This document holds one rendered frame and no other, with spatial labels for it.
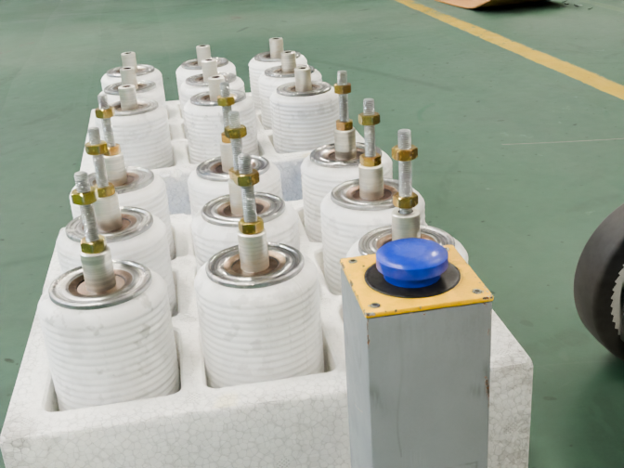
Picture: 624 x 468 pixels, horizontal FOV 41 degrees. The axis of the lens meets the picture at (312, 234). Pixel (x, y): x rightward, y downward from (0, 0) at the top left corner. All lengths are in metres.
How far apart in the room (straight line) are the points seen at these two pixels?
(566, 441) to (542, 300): 0.29
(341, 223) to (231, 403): 0.21
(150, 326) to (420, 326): 0.24
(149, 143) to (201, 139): 0.07
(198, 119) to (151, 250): 0.42
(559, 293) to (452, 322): 0.69
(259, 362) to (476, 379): 0.21
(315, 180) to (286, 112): 0.29
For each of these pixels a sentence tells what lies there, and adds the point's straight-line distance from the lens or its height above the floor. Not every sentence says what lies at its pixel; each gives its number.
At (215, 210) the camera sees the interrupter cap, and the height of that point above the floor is 0.25.
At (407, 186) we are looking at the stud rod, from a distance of 0.63.
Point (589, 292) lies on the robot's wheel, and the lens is 0.92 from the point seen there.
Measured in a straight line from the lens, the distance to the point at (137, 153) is 1.11.
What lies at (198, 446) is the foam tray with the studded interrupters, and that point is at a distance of 0.63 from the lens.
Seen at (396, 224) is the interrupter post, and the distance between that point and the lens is 0.64.
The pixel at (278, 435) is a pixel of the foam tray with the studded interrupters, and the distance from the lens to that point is 0.63.
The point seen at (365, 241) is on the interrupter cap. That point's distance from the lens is 0.66.
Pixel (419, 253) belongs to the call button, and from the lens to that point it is 0.46.
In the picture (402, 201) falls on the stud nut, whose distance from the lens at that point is 0.63.
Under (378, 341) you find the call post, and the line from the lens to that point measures 0.44.
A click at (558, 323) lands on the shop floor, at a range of 1.07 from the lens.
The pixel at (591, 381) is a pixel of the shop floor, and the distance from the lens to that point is 0.97.
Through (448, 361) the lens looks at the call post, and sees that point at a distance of 0.46.
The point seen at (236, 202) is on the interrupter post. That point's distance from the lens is 0.74.
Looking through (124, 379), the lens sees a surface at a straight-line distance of 0.63.
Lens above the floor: 0.53
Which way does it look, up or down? 24 degrees down
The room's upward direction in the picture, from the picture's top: 4 degrees counter-clockwise
